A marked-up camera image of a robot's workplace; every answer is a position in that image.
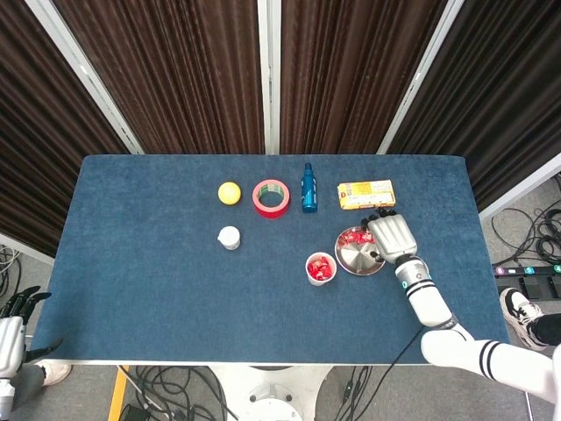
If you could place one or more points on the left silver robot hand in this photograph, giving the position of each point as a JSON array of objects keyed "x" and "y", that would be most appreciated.
[{"x": 11, "y": 340}]

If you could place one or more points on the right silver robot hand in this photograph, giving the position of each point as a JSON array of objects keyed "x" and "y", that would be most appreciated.
[{"x": 394, "y": 237}]

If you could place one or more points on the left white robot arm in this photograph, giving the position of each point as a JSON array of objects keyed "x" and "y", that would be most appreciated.
[{"x": 4, "y": 394}]

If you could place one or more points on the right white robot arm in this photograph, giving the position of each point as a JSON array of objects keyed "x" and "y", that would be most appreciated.
[{"x": 427, "y": 302}]

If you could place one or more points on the metal bowl of red candies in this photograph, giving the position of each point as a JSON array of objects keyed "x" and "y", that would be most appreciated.
[{"x": 357, "y": 259}]

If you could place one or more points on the white paper cup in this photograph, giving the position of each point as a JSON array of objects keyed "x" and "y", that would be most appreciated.
[{"x": 310, "y": 280}]

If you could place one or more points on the grey trouser leg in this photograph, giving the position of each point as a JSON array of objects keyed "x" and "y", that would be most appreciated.
[{"x": 28, "y": 377}]

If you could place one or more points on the yellow snack box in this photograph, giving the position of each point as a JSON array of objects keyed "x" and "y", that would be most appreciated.
[{"x": 368, "y": 195}]

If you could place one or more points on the white shoe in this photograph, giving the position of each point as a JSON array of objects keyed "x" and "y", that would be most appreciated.
[{"x": 54, "y": 373}]

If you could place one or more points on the blue spray bottle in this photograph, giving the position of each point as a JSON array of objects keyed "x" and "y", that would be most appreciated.
[{"x": 309, "y": 197}]

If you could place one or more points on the yellow floor tape strip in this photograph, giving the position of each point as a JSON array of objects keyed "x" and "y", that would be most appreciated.
[{"x": 117, "y": 394}]

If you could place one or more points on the red tape roll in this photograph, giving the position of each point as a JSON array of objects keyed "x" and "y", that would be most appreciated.
[{"x": 271, "y": 214}]

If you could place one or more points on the white and black sneaker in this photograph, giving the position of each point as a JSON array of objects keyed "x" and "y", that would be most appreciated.
[{"x": 515, "y": 307}]

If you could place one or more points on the black power strip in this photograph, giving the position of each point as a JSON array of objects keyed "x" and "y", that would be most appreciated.
[{"x": 530, "y": 270}]

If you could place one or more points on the black power adapter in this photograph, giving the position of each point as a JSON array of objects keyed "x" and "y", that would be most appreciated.
[{"x": 133, "y": 414}]

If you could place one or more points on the black foot pedal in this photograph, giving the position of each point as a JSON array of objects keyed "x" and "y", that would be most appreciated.
[{"x": 532, "y": 287}]

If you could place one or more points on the brown pleated curtain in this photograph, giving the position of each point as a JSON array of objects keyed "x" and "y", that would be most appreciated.
[
  {"x": 504, "y": 87},
  {"x": 350, "y": 79},
  {"x": 175, "y": 79},
  {"x": 35, "y": 131}
]

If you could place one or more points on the small white jar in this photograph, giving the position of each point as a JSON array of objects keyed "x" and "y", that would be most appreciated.
[{"x": 229, "y": 237}]

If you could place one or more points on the yellow ball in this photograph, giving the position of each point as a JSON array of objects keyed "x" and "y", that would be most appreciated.
[{"x": 229, "y": 193}]

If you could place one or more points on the blue fabric table cover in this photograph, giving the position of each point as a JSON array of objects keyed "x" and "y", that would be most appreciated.
[{"x": 175, "y": 285}]

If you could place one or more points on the black trouser leg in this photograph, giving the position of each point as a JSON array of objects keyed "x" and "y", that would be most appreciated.
[{"x": 550, "y": 331}]

